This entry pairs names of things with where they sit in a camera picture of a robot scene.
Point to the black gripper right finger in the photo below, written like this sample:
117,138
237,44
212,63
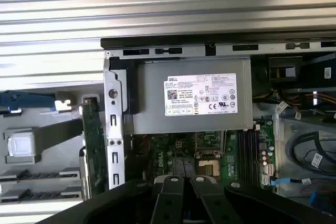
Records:
210,203

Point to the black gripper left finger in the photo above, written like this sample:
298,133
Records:
168,203

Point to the black RAM slot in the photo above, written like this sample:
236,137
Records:
244,150
250,150
255,150
239,150

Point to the CPU socket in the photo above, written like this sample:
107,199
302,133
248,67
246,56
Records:
209,168

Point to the green motherboard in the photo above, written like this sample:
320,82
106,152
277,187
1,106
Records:
236,171

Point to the green graphics card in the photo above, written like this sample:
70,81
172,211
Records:
93,140

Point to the black and grey PC case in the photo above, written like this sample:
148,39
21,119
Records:
113,119

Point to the grey power supply unit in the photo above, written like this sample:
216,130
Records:
147,90

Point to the grey parts rack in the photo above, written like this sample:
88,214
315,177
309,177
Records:
52,142

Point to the silver CPU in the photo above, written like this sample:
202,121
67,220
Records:
21,145

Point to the hard disk in blue carrier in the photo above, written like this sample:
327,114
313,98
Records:
26,100

